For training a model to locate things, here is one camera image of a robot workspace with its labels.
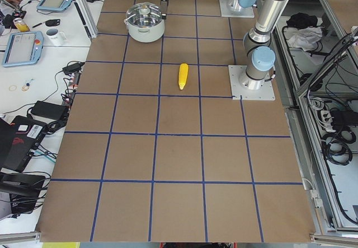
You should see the blue teach pendant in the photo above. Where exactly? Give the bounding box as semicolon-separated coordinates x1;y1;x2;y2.
36;0;72;12
2;31;44;67

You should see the yellow corn cob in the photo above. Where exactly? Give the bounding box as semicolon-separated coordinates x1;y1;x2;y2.
178;63;189;90

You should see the white crumpled cloth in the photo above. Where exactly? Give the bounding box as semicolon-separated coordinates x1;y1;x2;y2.
288;27;323;51

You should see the black small power brick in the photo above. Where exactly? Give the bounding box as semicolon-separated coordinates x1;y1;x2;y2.
62;62;85;75

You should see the white mug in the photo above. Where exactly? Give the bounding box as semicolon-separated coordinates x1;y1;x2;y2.
46;29;67;46

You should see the black power adapter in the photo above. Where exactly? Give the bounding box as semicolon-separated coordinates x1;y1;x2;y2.
31;101;69;120

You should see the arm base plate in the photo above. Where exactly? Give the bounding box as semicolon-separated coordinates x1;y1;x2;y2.
219;0;256;18
228;65;275;101

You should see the aluminium frame post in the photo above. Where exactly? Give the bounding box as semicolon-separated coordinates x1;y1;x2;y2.
73;0;98;40

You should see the blue teach pendant far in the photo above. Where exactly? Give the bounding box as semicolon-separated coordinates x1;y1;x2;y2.
36;0;72;12

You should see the pale green cooking pot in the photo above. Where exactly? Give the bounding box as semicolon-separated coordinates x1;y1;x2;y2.
126;18;165;43

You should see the glass pot lid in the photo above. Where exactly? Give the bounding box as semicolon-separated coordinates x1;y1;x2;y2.
124;2;162;27

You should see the blue teach pendant near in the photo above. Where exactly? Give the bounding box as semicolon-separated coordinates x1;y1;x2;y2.
2;31;44;67

